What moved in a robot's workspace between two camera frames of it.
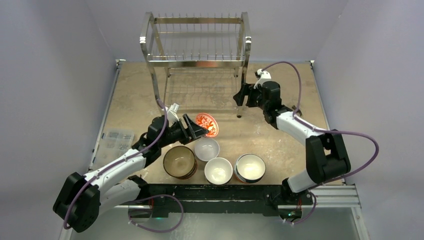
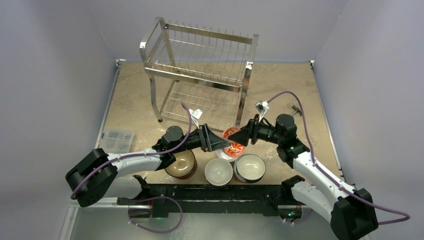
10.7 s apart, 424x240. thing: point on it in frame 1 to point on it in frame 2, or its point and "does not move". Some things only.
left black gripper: x=194 y=132 to x=210 y=142
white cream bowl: x=218 y=171 does not move
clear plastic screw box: x=113 y=142 does not move
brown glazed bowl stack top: x=180 y=162 does not move
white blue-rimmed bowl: x=249 y=168 does not move
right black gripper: x=247 y=95 to x=253 y=131
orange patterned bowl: x=206 y=121 to x=235 y=149
